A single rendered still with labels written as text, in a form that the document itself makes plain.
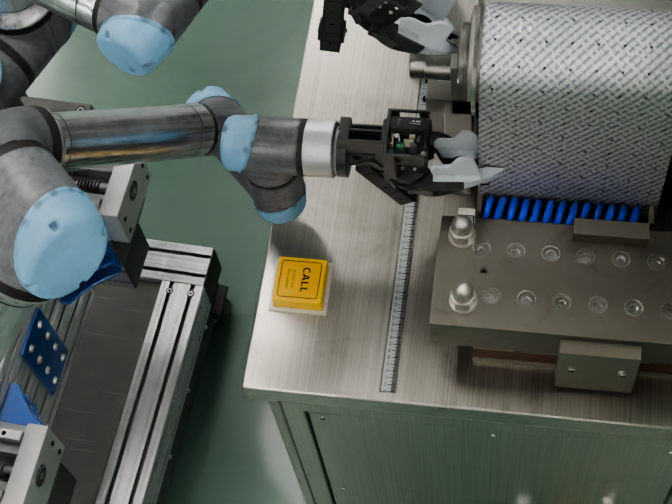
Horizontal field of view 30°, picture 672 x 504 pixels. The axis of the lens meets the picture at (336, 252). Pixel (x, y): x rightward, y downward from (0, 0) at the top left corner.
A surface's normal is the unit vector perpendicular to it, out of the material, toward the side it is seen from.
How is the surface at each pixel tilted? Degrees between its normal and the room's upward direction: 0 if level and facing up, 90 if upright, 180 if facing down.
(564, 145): 90
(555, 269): 0
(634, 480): 90
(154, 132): 56
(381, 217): 0
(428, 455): 90
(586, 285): 0
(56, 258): 85
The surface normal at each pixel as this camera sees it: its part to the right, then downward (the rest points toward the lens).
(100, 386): -0.09, -0.47
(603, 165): -0.14, 0.87
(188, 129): 0.74, -0.07
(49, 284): 0.68, 0.56
